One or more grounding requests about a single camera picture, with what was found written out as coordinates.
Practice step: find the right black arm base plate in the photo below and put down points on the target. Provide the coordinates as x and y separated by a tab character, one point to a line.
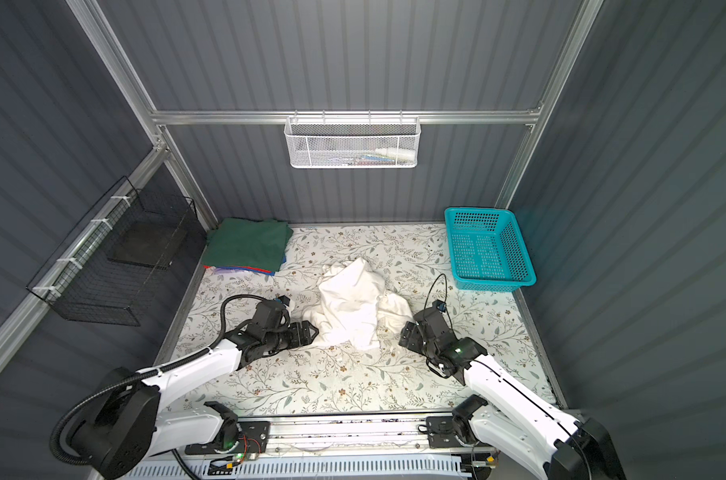
447	431

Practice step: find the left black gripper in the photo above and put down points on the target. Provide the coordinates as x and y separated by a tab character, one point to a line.
307	336

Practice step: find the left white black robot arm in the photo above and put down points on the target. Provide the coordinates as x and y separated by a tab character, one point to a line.
126	419

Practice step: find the white t shirt with print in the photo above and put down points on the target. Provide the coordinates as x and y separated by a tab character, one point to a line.
354	306

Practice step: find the folded green t shirt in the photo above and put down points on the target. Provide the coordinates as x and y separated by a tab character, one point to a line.
245	244

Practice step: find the folded blue t shirt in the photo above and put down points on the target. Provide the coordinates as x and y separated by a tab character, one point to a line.
249	269

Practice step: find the white bottle in basket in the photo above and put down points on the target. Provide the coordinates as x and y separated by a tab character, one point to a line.
397	154

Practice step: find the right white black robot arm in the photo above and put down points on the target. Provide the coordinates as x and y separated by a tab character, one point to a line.
502	412

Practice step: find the teal plastic basket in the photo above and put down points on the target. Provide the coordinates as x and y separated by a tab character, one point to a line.
487	250

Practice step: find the white slotted cable duct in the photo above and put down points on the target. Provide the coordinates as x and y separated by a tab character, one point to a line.
413	466

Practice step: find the white wire mesh basket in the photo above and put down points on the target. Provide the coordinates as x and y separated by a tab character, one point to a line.
337	145

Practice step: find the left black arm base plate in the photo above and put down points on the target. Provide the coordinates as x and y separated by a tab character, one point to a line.
250	437

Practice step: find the black wire mesh basket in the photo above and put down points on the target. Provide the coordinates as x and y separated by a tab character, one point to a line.
112	270

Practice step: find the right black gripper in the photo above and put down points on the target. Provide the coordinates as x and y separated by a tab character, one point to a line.
411	331

